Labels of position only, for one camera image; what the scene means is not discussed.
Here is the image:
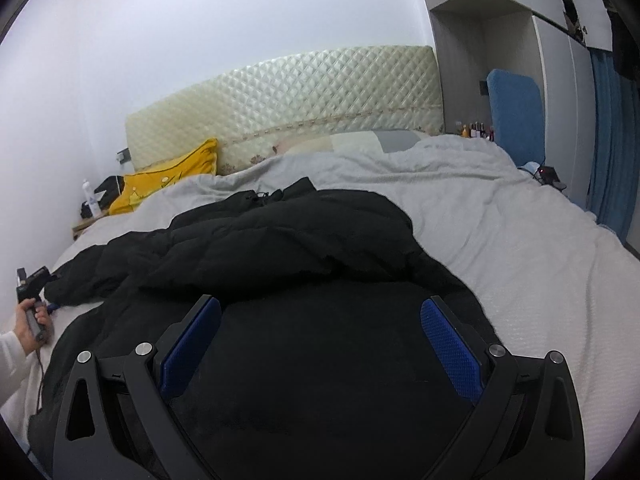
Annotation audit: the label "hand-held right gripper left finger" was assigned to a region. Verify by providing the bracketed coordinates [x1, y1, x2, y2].
[51, 295, 223, 480]

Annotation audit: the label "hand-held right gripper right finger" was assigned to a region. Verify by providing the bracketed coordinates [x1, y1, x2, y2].
[420, 295, 586, 480]

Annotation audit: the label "black puffer jacket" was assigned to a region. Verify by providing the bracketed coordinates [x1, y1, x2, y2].
[28, 176, 501, 480]

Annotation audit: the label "person's left forearm white sleeve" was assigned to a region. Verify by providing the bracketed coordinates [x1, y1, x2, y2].
[0, 330, 38, 406]

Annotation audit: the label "black hanging clothes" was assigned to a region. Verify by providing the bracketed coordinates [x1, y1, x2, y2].
[602, 0, 640, 78]

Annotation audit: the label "person's left hand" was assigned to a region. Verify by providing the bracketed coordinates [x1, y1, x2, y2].
[14, 298, 53, 347]

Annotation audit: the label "wooden nightstand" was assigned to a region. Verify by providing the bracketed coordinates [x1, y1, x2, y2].
[71, 217, 103, 242]

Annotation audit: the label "grey blanket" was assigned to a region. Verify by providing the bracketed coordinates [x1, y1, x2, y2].
[0, 135, 640, 480]

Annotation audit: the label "white spray bottle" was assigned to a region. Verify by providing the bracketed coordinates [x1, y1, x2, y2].
[81, 178, 104, 220]

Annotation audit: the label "black bag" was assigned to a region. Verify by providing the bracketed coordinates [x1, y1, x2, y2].
[80, 175, 126, 219]

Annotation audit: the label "yellow pillow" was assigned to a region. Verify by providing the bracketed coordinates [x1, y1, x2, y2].
[108, 138, 219, 215]

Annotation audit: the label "black device with red light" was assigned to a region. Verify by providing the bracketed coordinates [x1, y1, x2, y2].
[532, 166, 568, 192]

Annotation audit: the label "floral pillow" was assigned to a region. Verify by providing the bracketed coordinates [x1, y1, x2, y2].
[216, 140, 301, 177]

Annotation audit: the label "group of small bottles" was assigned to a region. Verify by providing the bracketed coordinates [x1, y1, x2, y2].
[454, 121, 496, 142]

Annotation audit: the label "grey patchwork pillow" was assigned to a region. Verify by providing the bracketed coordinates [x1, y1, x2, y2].
[280, 129, 431, 157]

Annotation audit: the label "blue chair back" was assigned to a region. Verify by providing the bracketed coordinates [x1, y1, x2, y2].
[486, 68, 546, 173]

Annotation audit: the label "blue curtain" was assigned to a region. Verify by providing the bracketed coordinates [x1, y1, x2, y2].
[586, 47, 640, 246]

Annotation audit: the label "cream quilted headboard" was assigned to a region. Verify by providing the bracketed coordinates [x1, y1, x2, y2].
[125, 45, 445, 173]

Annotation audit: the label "grey wooden wardrobe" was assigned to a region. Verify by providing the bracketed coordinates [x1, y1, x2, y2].
[415, 0, 613, 211]

